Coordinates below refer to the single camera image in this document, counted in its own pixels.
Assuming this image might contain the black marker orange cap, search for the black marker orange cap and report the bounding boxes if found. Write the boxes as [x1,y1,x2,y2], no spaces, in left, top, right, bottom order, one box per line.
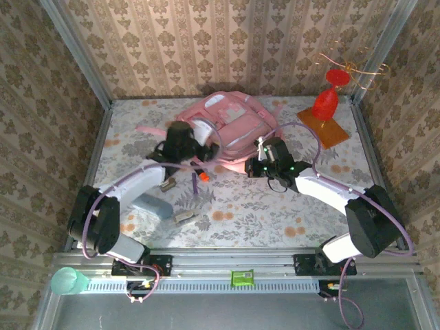
[192,160,210,183]

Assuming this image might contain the pink student backpack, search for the pink student backpack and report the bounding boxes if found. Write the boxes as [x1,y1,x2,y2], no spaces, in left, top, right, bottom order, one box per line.
[135,91,286,176]

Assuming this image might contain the small beige stationery item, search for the small beige stationery item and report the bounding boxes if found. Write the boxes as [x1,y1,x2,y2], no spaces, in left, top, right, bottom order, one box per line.
[173,209,201,226]

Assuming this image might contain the grey-blue pencil case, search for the grey-blue pencil case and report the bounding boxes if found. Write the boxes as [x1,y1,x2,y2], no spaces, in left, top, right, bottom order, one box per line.
[132,192,174,220]

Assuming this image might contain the orange flat board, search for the orange flat board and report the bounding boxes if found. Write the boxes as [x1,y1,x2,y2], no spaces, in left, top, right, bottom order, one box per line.
[296,107,350,150]

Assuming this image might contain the floral table cover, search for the floral table cover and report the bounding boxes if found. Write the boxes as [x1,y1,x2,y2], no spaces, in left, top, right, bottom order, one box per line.
[76,97,395,249]

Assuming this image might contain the wide aluminium extrusion beam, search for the wide aluminium extrusion beam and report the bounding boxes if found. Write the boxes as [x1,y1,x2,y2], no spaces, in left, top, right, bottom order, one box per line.
[51,247,422,280]

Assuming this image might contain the green wipes packet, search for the green wipes packet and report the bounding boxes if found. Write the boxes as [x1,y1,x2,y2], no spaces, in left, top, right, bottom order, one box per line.
[230,268,255,287]

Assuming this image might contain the small black electronics board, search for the small black electronics board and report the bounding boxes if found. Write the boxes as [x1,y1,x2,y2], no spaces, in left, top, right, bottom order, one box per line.
[318,278,350,298]
[125,280,156,298]

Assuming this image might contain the grey metal sheet panel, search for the grey metal sheet panel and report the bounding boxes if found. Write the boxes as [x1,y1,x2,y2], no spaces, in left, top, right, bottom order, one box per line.
[32,278,440,330]

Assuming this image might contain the teal plastic cup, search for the teal plastic cup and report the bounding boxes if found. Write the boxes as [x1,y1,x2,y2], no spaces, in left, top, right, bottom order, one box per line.
[50,267,91,296]

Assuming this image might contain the aluminium side rail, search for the aluminium side rail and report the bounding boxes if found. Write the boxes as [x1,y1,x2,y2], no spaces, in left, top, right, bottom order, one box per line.
[349,98,406,250]
[65,102,113,252]

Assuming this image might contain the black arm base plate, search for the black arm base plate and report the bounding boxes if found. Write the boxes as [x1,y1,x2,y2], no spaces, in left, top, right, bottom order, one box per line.
[111,254,173,277]
[293,253,358,277]

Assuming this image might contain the gold wire ornament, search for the gold wire ornament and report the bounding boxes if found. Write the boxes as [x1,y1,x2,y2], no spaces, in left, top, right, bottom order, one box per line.
[311,41,391,91]

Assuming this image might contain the grey slotted cable duct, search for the grey slotted cable duct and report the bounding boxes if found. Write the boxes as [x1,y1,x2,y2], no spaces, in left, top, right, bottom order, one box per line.
[84,277,320,294]

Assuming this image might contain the aluminium frame post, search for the aluminium frame post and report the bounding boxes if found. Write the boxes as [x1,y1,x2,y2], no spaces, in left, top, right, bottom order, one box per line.
[350,0,419,104]
[39,0,113,110]

